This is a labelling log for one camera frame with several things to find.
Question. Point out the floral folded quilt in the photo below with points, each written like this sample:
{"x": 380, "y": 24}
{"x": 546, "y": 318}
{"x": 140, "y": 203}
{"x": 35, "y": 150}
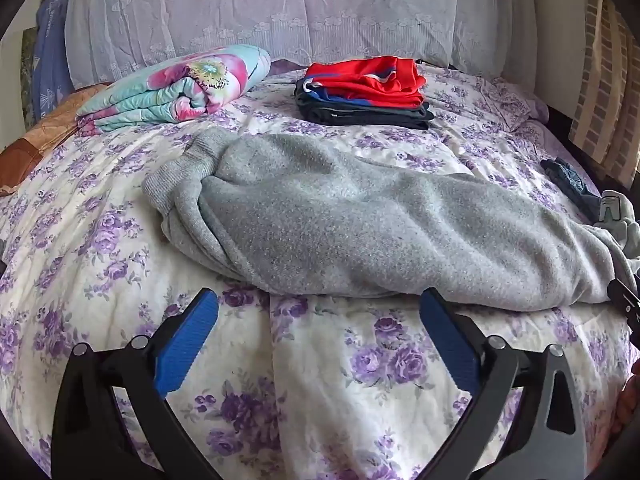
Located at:
{"x": 175, "y": 90}

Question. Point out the grey sweatpants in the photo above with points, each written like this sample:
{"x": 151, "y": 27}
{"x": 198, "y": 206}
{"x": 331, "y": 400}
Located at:
{"x": 295, "y": 216}

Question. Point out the dark folded clothes stack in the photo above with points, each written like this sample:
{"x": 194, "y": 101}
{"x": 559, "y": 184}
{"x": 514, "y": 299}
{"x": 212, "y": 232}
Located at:
{"x": 347, "y": 113}

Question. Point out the checkered beige curtain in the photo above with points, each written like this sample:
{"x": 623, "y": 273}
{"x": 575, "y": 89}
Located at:
{"x": 606, "y": 122}

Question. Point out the red folded shorts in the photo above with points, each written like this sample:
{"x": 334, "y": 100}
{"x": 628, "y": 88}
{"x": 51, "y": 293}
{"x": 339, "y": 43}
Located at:
{"x": 384, "y": 81}

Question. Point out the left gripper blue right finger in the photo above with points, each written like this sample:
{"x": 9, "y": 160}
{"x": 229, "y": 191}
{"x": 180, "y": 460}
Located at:
{"x": 546, "y": 438}

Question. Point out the lavender lace headboard cover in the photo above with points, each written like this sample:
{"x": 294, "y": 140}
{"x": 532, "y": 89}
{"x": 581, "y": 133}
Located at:
{"x": 109, "y": 39}

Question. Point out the purple floral bedspread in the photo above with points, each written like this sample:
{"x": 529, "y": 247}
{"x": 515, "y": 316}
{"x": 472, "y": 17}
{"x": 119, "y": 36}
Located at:
{"x": 285, "y": 387}

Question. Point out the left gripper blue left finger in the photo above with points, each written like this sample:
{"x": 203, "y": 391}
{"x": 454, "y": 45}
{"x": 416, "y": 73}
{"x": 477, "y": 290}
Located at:
{"x": 90, "y": 439}

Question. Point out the brown orange pillow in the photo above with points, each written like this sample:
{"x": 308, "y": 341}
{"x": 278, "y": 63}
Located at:
{"x": 19, "y": 159}

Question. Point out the blue jeans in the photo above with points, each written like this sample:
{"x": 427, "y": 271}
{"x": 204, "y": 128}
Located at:
{"x": 567, "y": 179}

